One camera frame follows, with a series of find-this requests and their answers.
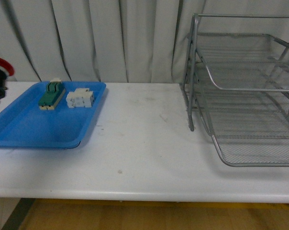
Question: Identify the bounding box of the silver mesh tiered rack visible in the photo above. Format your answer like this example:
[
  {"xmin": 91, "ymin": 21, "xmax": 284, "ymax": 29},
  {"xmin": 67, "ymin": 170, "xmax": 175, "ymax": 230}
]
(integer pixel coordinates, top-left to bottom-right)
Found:
[{"xmin": 180, "ymin": 13, "xmax": 289, "ymax": 167}]

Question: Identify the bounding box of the white circuit breaker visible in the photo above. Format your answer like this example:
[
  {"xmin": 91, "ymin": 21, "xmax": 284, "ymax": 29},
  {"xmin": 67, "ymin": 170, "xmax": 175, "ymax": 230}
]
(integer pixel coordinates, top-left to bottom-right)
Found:
[{"xmin": 66, "ymin": 88, "xmax": 94, "ymax": 108}]

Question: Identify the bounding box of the white pleated curtain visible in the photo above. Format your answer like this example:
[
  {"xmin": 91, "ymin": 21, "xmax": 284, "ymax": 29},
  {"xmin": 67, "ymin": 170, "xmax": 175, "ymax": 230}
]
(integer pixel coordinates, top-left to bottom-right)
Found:
[{"xmin": 0, "ymin": 0, "xmax": 289, "ymax": 83}]

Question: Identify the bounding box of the blue plastic tray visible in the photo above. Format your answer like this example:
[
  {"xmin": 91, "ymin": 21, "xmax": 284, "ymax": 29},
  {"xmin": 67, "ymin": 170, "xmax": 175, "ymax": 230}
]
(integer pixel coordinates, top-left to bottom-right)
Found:
[{"xmin": 0, "ymin": 81, "xmax": 106, "ymax": 149}]

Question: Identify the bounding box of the green knife switch block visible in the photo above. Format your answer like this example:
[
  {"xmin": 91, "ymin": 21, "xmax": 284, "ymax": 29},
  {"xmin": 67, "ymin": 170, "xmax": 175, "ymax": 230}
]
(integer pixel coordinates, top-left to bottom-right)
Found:
[{"xmin": 38, "ymin": 78, "xmax": 66, "ymax": 110}]

